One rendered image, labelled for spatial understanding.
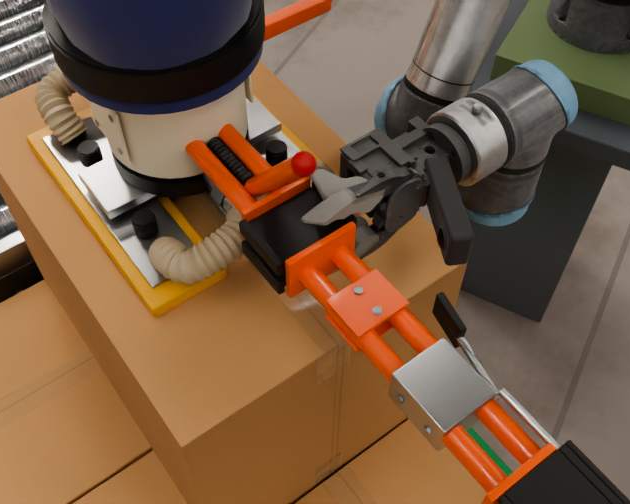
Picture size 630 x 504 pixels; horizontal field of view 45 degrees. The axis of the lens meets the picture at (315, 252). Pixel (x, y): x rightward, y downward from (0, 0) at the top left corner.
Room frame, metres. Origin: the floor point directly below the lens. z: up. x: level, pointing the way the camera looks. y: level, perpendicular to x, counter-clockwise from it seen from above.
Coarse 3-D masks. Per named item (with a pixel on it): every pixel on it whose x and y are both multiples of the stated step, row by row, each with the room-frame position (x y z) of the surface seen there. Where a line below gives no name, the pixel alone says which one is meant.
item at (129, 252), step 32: (96, 128) 0.73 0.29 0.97; (64, 160) 0.67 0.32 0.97; (96, 160) 0.66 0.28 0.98; (64, 192) 0.63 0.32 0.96; (96, 224) 0.57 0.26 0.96; (128, 224) 0.57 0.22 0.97; (160, 224) 0.57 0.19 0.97; (128, 256) 0.53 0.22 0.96; (160, 288) 0.48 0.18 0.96; (192, 288) 0.48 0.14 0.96
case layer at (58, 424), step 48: (48, 288) 0.76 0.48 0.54; (0, 336) 0.66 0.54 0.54; (48, 336) 0.66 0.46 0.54; (0, 384) 0.57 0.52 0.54; (48, 384) 0.57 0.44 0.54; (96, 384) 0.57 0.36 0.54; (0, 432) 0.49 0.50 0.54; (48, 432) 0.49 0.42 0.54; (96, 432) 0.49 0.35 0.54; (0, 480) 0.41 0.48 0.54; (48, 480) 0.41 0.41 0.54; (96, 480) 0.41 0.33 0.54; (144, 480) 0.41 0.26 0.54; (336, 480) 0.41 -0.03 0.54; (384, 480) 0.41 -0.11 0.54; (432, 480) 0.41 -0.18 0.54
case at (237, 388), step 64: (0, 128) 0.76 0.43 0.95; (320, 128) 0.76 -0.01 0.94; (0, 192) 0.78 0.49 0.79; (64, 256) 0.54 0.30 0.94; (384, 256) 0.54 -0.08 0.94; (128, 320) 0.45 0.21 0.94; (192, 320) 0.45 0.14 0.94; (256, 320) 0.45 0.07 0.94; (320, 320) 0.45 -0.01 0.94; (128, 384) 0.43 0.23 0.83; (192, 384) 0.37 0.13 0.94; (256, 384) 0.37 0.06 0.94; (320, 384) 0.40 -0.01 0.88; (384, 384) 0.47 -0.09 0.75; (192, 448) 0.31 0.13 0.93; (256, 448) 0.35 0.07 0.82; (320, 448) 0.41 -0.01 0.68
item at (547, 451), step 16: (544, 448) 0.24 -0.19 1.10; (528, 464) 0.23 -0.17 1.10; (544, 464) 0.23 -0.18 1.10; (560, 464) 0.23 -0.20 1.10; (512, 480) 0.21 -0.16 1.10; (528, 480) 0.21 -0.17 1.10; (544, 480) 0.21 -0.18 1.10; (560, 480) 0.21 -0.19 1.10; (576, 480) 0.21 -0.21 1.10; (496, 496) 0.20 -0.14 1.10; (512, 496) 0.20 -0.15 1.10; (528, 496) 0.20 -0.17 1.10; (544, 496) 0.20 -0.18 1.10; (560, 496) 0.20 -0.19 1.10; (576, 496) 0.20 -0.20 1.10; (592, 496) 0.20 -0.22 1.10
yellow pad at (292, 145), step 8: (272, 136) 0.72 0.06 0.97; (280, 136) 0.72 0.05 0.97; (288, 136) 0.72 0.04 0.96; (256, 144) 0.70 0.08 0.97; (264, 144) 0.70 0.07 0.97; (272, 144) 0.68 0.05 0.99; (280, 144) 0.68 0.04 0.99; (288, 144) 0.70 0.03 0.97; (296, 144) 0.71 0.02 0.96; (264, 152) 0.69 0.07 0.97; (272, 152) 0.67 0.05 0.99; (280, 152) 0.67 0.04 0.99; (288, 152) 0.69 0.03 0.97; (296, 152) 0.69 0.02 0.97; (312, 152) 0.70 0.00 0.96; (272, 160) 0.66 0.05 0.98; (280, 160) 0.66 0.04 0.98; (320, 160) 0.68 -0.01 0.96
